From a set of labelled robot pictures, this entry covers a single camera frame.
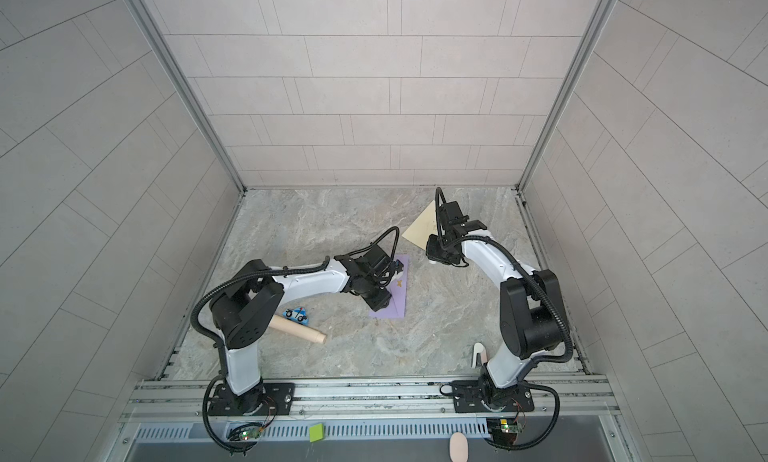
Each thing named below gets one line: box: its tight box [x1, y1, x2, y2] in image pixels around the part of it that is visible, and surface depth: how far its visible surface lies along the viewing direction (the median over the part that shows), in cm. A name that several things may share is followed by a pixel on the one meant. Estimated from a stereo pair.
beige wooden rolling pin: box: [269, 314, 327, 344], surface depth 82 cm
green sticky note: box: [309, 423, 325, 443], surface depth 67 cm
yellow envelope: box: [402, 200, 437, 251], surface depth 107 cm
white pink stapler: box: [471, 342, 488, 368], surface depth 78 cm
